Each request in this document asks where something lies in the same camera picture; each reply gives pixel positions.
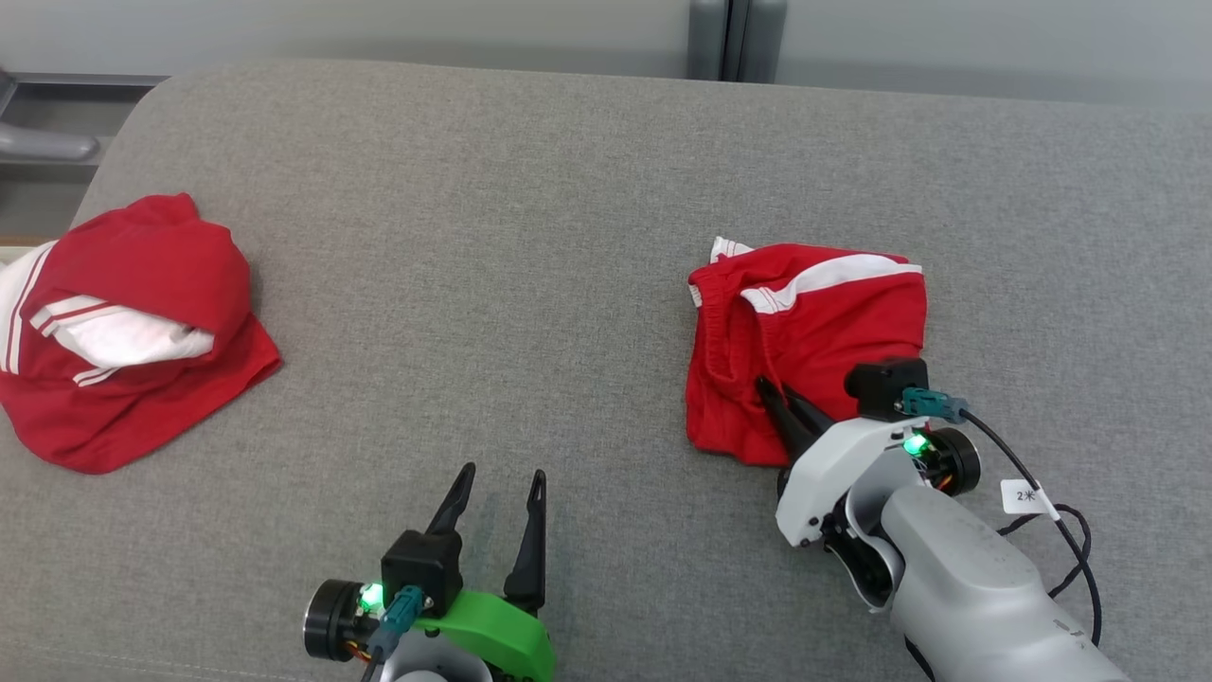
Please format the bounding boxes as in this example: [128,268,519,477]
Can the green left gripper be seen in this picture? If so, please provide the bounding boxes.
[303,462,557,682]

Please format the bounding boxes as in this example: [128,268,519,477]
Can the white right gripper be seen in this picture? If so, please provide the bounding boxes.
[755,376,982,548]

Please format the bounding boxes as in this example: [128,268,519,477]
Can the red shorts white stripe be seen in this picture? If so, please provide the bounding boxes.
[686,236,929,468]

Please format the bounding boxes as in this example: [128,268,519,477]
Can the red basketball jersey white sleeves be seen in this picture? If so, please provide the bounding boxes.
[0,193,283,475]

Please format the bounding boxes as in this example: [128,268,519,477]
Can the grey fabric sofa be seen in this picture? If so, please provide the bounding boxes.
[0,59,1212,682]

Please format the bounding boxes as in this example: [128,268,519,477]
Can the grey metal floor foot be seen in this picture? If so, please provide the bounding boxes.
[0,121,101,164]

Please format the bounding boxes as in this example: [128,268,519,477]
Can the black left cable teal connector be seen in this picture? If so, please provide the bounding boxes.
[360,584,423,682]

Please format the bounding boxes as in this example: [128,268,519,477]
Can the white printed cable tag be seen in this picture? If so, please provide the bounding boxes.
[1000,478,1061,518]

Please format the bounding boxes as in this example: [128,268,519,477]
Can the grey metal partition post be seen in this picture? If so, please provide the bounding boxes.
[688,0,732,81]
[731,0,789,84]

